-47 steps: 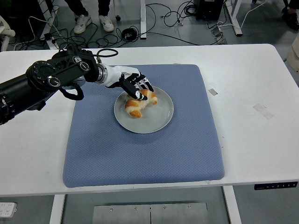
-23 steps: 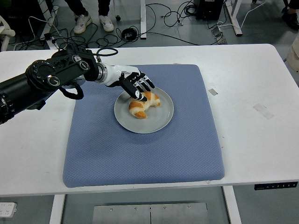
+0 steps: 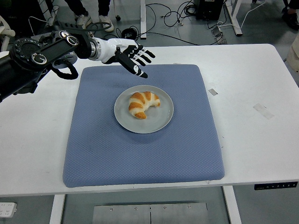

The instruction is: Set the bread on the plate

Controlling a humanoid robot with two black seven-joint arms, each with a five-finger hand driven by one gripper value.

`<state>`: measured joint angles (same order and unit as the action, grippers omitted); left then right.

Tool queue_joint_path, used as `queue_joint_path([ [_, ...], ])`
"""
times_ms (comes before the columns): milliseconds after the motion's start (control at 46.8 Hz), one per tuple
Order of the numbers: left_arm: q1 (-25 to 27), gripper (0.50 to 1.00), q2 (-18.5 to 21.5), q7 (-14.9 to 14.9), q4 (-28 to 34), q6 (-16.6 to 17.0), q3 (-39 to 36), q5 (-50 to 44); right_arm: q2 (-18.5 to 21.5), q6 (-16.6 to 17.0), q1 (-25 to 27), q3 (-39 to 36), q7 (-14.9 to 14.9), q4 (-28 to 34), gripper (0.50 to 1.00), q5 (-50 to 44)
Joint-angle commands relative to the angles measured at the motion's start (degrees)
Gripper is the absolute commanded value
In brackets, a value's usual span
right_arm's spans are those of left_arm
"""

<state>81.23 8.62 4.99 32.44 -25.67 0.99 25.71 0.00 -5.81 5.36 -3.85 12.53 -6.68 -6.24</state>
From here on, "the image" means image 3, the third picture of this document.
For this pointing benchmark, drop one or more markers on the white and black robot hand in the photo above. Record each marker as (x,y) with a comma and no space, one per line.
(109,49)

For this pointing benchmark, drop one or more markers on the striped croissant bread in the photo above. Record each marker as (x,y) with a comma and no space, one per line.
(140,105)

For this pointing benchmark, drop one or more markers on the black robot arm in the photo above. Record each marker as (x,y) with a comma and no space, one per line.
(28,50)

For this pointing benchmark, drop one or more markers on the round grey plate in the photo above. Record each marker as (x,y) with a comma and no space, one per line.
(158,121)

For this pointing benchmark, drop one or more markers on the person's left white shoe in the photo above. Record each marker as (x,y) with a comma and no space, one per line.
(105,19)

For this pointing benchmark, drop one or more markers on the person's white shoe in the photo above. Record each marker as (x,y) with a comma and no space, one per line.
(105,19)
(83,19)

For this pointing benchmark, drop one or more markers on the person's right white shoe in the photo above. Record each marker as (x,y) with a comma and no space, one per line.
(83,19)

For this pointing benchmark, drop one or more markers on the person's left leg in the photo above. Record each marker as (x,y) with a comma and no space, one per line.
(104,7)

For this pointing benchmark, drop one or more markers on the black equipment box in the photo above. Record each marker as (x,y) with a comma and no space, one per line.
(209,9)

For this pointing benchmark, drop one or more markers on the grey foot pedal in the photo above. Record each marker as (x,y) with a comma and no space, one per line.
(218,35)

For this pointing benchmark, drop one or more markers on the small clear tape piece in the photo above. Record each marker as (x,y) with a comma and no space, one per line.
(213,92)

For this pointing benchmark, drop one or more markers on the blue quilted mat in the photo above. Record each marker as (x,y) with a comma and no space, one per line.
(140,158)

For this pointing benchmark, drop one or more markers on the white desk leg with foot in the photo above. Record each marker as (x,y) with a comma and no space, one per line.
(236,21)

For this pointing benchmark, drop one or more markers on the large clear tape piece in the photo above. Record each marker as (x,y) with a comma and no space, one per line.
(263,111)

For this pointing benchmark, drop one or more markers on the white table leg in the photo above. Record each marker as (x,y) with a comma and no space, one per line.
(232,207)
(56,210)

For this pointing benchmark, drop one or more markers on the person's black shoe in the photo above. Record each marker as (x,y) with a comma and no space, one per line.
(290,21)

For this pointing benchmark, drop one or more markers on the beige object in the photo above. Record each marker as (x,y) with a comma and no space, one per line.
(293,56)

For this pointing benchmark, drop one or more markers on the white power strip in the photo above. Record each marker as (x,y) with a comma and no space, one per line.
(7,210)

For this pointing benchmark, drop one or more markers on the black table control panel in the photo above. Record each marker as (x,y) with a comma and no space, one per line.
(275,186)

